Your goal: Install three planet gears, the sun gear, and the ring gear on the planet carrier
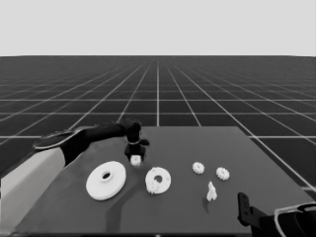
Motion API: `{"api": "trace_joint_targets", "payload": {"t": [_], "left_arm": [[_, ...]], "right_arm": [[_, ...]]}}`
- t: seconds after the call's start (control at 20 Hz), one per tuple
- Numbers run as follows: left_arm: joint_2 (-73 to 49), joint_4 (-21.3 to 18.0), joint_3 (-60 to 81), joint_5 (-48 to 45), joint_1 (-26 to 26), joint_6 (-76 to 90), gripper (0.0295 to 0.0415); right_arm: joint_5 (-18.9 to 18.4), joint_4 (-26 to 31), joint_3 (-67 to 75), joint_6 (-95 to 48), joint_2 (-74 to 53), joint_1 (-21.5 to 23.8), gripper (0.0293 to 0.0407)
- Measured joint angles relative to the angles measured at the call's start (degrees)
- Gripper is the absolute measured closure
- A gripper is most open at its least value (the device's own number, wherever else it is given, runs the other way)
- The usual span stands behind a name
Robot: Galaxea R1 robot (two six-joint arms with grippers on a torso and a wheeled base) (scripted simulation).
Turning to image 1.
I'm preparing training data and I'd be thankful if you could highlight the small white toothed gear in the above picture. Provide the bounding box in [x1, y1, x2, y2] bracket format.
[129, 154, 143, 168]
[215, 166, 231, 182]
[192, 161, 205, 175]
[145, 181, 161, 196]

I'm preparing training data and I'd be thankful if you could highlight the small white T-shaped piece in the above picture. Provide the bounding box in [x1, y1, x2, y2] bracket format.
[205, 181, 218, 202]

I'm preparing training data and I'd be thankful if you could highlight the white round carrier with pins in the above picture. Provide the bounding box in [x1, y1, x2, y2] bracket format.
[144, 166, 172, 196]

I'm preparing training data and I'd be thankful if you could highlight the large thick white disc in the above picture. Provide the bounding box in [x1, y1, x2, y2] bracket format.
[85, 160, 127, 201]

